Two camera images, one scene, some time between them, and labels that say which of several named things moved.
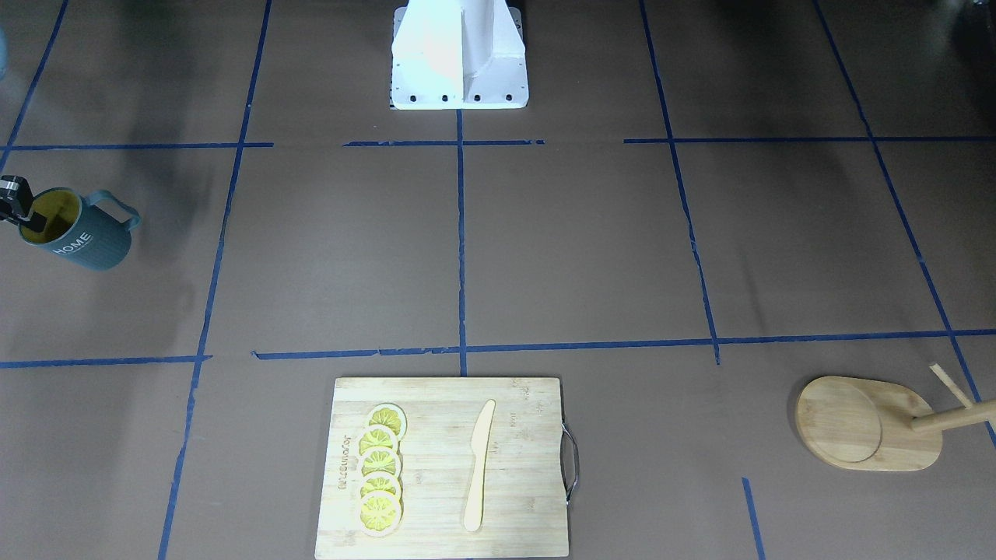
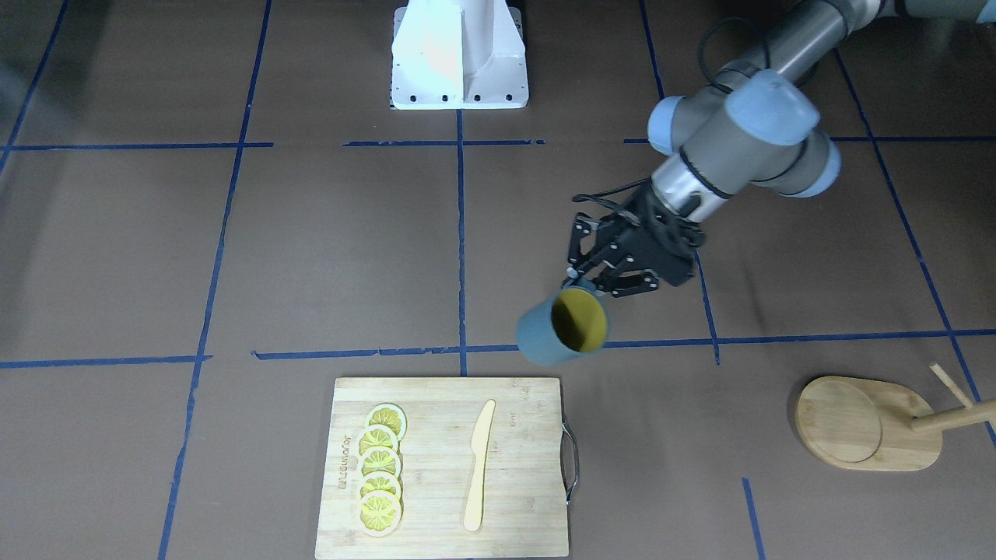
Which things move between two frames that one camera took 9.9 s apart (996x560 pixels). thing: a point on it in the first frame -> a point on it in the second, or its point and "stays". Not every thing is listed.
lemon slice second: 377,436 stays
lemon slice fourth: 379,481 stays
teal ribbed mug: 79,232 -> 566,327
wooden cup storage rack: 878,425 stays
